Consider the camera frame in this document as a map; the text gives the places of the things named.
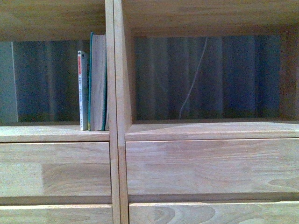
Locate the white paperback red spine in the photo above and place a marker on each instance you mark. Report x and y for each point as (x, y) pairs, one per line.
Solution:
(83, 89)

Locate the teal hardcover comic book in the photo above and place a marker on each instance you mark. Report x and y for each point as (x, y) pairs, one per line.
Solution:
(97, 108)

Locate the dark blue curtain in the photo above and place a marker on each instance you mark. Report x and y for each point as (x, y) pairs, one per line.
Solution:
(226, 77)

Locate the wooden bookshelf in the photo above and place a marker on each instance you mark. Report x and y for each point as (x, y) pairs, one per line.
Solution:
(242, 171)

